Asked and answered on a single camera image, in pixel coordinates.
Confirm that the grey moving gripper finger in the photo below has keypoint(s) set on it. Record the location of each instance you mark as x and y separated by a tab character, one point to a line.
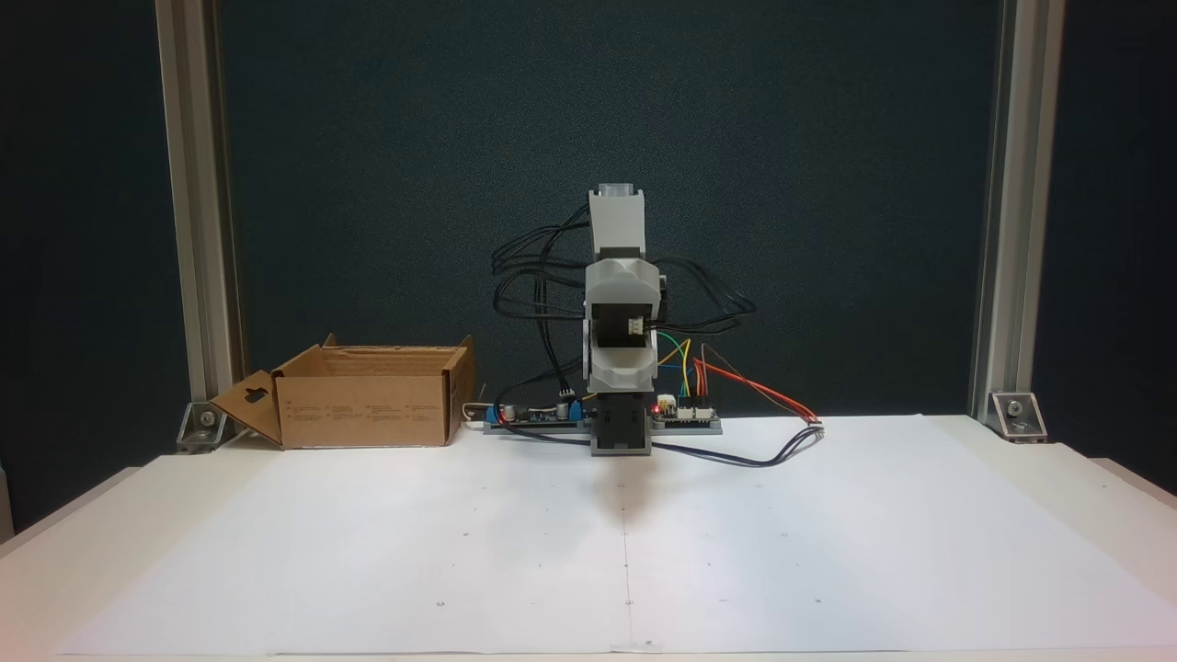
621	370

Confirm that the aluminium frame post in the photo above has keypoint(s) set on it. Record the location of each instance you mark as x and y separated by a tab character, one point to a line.
198	184
1016	184

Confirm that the metal corner bracket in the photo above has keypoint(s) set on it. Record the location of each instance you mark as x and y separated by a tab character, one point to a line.
204	425
1016	414

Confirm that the grey printed robot arm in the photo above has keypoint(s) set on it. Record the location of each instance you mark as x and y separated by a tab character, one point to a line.
616	221

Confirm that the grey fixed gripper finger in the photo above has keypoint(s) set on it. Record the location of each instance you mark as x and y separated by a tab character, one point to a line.
625	278

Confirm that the blue circuit board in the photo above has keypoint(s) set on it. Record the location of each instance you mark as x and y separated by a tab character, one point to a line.
533	419

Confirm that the brown cardboard box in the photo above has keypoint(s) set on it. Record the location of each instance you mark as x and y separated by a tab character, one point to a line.
368	414

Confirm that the green circuit board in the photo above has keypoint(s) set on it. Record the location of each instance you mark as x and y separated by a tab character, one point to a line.
690	416

